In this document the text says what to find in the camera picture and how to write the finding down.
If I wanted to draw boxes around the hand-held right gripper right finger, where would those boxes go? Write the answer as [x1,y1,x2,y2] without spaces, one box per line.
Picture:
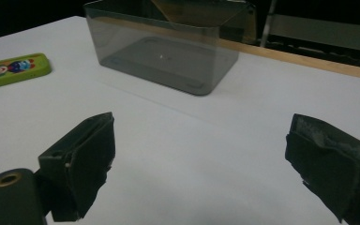
[284,112,360,225]

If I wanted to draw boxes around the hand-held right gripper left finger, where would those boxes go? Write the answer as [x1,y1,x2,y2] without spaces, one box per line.
[37,112,116,223]

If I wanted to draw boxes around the green cartoon pencil case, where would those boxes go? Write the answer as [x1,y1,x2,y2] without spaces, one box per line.
[0,52,53,92]

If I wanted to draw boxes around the transparent grey plastic box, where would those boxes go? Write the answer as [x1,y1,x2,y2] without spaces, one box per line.
[82,0,257,97]

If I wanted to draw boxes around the metal stand pole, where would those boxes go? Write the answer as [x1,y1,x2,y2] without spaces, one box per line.
[259,0,278,49]

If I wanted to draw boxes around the grey panel with dark rail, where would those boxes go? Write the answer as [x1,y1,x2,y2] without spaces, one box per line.
[263,12,360,70]

